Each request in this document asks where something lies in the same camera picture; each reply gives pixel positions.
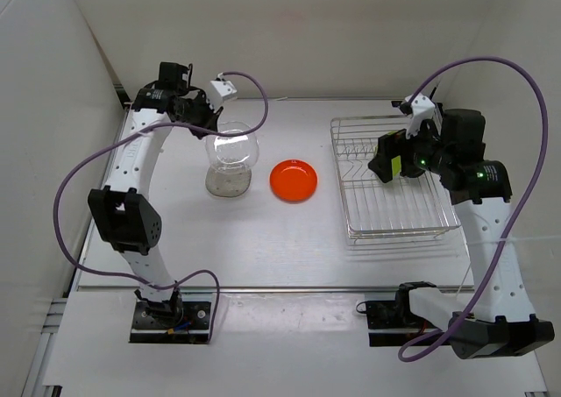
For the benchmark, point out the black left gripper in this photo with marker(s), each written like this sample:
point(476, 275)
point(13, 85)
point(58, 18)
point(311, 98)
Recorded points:
point(211, 118)

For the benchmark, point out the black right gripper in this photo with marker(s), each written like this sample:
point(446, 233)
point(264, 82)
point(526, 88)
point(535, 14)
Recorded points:
point(388, 147)

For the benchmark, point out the lime green plastic plate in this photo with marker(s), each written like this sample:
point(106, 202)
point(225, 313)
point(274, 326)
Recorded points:
point(396, 166)

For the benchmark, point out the clear glass plate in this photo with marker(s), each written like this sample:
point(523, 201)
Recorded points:
point(232, 154)

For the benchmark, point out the orange plastic plate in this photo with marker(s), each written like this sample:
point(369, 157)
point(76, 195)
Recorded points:
point(293, 181)

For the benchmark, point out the smoky grey glass plate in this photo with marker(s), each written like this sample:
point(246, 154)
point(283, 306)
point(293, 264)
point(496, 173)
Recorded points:
point(228, 182)

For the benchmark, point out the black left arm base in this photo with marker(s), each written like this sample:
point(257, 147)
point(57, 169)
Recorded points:
point(191, 325)

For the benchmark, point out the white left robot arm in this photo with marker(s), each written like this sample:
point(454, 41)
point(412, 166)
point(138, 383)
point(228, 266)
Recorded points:
point(123, 215)

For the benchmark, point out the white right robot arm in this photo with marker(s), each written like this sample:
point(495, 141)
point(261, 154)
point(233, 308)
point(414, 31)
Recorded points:
point(499, 320)

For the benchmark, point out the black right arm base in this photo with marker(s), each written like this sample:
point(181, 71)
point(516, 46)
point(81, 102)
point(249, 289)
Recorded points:
point(387, 328)

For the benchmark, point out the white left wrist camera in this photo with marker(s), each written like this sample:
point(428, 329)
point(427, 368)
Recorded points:
point(220, 91)

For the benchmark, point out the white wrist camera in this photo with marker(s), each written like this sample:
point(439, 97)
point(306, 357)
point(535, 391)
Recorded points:
point(419, 108)
point(220, 91)

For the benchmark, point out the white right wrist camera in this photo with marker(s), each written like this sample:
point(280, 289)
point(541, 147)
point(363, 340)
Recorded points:
point(419, 108)

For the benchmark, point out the metal wire dish rack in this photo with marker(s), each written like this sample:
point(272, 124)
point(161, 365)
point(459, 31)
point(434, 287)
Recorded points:
point(374, 211)

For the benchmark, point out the aluminium frame rail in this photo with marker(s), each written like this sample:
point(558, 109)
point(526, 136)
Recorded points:
point(34, 382)

